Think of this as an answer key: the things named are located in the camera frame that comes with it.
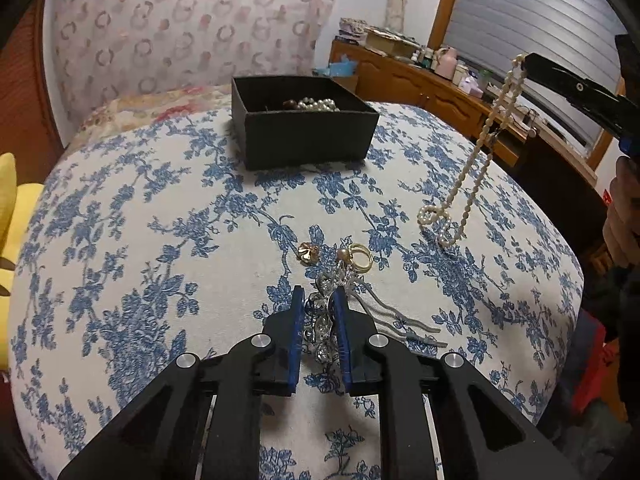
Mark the blue plastic bag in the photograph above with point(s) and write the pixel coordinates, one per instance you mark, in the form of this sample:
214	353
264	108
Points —
340	66

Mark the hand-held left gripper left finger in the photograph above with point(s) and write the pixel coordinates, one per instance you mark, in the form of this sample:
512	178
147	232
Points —
296	345

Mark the floral bed blanket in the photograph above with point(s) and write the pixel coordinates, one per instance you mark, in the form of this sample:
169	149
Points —
150	110

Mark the pearl earring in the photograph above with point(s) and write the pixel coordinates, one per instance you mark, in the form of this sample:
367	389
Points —
341	253

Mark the person's right hand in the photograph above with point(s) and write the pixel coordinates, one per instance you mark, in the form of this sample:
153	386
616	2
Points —
625	205

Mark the grey window blind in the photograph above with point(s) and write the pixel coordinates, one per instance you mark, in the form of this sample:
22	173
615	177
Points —
525	15

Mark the pink thermos jug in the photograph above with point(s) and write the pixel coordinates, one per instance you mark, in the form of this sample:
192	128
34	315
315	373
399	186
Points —
446	64

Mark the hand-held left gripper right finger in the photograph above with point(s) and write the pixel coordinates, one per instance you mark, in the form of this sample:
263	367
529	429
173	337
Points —
342	342

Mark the black box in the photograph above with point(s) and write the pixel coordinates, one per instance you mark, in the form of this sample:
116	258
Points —
300	135

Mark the yellow plush toy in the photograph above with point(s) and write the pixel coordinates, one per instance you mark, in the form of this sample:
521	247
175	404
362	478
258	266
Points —
15	200

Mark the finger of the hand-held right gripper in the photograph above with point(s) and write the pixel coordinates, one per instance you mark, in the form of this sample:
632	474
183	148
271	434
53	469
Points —
630	65
575	85

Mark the stack of patterned boxes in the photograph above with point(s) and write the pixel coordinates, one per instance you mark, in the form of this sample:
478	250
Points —
352	30

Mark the cardboard box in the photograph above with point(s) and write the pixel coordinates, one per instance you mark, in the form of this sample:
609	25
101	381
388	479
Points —
390	44

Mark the wooden sideboard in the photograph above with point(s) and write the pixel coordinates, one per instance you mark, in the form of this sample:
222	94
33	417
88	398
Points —
415	85

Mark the pink tissue box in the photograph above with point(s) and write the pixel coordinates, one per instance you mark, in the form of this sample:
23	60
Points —
473	86

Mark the blue floral tablecloth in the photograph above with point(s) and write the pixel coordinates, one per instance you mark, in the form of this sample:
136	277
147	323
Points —
175	240

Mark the dark wooden furniture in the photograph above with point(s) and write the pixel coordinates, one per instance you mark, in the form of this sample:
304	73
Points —
545	190

